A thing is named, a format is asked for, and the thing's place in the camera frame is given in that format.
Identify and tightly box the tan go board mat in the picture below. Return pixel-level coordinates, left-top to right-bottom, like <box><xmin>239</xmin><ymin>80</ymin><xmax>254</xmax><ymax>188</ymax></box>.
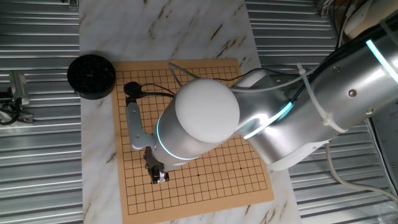
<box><xmin>111</xmin><ymin>57</ymin><xmax>275</xmax><ymax>224</ymax></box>

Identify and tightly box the black cable strap bundle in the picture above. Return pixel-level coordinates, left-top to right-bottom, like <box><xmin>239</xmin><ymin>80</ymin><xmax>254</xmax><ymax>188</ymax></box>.
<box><xmin>123</xmin><ymin>81</ymin><xmax>143</xmax><ymax>97</ymax></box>

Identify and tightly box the white zip tie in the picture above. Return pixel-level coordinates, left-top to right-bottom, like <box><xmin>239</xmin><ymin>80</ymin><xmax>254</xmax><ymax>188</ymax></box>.
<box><xmin>295</xmin><ymin>63</ymin><xmax>348</xmax><ymax>134</ymax></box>

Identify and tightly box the black round stone bowl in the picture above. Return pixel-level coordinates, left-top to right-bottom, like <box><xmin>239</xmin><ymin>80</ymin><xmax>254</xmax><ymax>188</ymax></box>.
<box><xmin>67</xmin><ymin>54</ymin><xmax>117</xmax><ymax>101</ymax></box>

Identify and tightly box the black camera lead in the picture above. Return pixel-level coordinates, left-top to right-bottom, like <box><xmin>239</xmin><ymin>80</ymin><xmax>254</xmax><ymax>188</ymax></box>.
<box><xmin>0</xmin><ymin>91</ymin><xmax>22</xmax><ymax>126</ymax></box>

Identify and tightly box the silver camera on bracket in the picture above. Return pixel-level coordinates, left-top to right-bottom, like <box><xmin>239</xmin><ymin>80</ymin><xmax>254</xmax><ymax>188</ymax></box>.
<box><xmin>8</xmin><ymin>70</ymin><xmax>31</xmax><ymax>106</ymax></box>

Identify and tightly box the black camera cable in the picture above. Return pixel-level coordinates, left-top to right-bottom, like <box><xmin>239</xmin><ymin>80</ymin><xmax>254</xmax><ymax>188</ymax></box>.
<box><xmin>126</xmin><ymin>82</ymin><xmax>177</xmax><ymax>106</ymax></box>

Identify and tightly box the silver camera mounting bracket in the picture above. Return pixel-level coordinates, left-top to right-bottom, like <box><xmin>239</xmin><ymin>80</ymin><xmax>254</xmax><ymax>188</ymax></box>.
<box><xmin>0</xmin><ymin>104</ymin><xmax>34</xmax><ymax>126</ymax></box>

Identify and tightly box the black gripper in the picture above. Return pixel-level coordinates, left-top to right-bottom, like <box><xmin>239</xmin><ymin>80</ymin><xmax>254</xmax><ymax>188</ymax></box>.
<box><xmin>144</xmin><ymin>146</ymin><xmax>170</xmax><ymax>185</ymax></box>

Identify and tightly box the dark thin gripper cable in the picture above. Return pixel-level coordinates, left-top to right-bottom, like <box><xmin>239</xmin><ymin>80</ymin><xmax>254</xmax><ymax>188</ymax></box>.
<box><xmin>167</xmin><ymin>62</ymin><xmax>320</xmax><ymax>93</ymax></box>

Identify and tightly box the white printed poster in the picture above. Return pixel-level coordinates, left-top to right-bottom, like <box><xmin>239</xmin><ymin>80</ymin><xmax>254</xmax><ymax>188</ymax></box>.
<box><xmin>369</xmin><ymin>104</ymin><xmax>398</xmax><ymax>187</ymax></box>

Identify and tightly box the white marble pattern mat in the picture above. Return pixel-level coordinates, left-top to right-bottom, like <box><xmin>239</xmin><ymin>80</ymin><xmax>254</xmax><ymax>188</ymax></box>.
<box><xmin>78</xmin><ymin>0</ymin><xmax>303</xmax><ymax>224</ymax></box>

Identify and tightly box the thick black cable loop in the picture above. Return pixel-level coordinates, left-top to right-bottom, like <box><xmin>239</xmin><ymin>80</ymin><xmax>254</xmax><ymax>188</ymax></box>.
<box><xmin>290</xmin><ymin>18</ymin><xmax>398</xmax><ymax>103</ymax></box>

